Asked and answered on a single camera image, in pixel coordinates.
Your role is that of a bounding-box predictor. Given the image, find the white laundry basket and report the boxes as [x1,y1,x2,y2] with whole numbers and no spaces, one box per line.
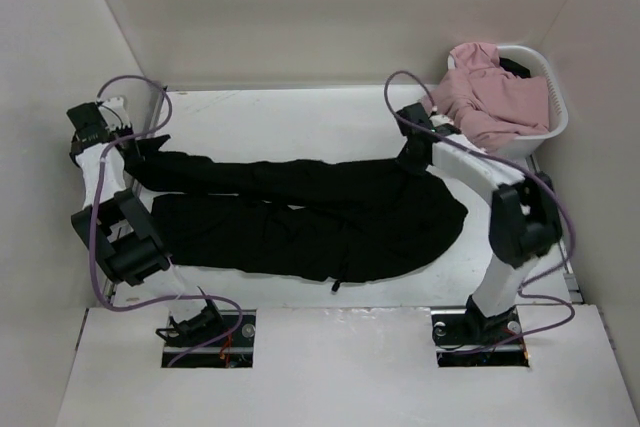
[432,42,568,160]

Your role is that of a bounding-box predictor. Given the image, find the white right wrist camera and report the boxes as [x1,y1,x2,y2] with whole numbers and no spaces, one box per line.
[429,107,460,136]

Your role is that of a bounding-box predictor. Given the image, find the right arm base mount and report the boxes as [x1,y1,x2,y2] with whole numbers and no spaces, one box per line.
[431,301,529,368]

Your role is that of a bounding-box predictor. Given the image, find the black garment in basket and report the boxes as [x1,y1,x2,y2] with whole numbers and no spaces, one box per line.
[499,57,531,79]

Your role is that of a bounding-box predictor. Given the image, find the black trousers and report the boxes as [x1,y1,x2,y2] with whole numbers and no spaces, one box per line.
[124,137,468,286]

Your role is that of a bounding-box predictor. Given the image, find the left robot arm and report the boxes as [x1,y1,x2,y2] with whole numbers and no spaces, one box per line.
[67,96,189,311]

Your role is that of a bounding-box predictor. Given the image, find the pink garment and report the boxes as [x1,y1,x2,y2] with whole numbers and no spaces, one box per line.
[420,42,549,153]

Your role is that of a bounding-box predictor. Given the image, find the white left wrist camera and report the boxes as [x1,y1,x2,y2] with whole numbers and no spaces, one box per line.
[98,95,132,132]

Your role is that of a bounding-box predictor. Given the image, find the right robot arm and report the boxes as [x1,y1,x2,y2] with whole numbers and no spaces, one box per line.
[394,103,562,343]

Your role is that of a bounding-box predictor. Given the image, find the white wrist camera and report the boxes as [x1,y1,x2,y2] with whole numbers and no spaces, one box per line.
[98,95,132,132]
[429,107,460,136]

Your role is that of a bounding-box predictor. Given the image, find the aluminium left table rail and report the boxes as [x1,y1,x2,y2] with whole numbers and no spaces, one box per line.
[102,80,164,304]

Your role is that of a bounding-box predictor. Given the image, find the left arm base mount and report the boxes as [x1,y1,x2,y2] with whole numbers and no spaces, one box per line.
[155,300,257,369]

